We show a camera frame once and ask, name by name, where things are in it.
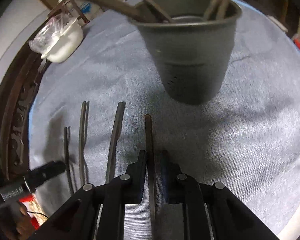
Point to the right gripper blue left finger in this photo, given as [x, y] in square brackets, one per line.
[134, 187]

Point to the carved dark wooden bench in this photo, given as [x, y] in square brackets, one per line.
[21, 72]

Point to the dark chopstick four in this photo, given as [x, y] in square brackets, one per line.
[115, 135]

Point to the grey metal utensil cup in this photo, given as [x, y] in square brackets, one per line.
[190, 55]

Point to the dark chopstick one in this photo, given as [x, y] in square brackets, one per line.
[220, 5]

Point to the dark chopstick six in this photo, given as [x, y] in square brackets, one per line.
[67, 158]

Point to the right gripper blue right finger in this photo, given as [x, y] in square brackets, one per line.
[175, 184]

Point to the dark chopstick five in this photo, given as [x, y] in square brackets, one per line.
[83, 127]

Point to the white bowl with plastic bag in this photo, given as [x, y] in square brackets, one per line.
[58, 39]

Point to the dark chopstick three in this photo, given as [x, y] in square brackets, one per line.
[151, 169]

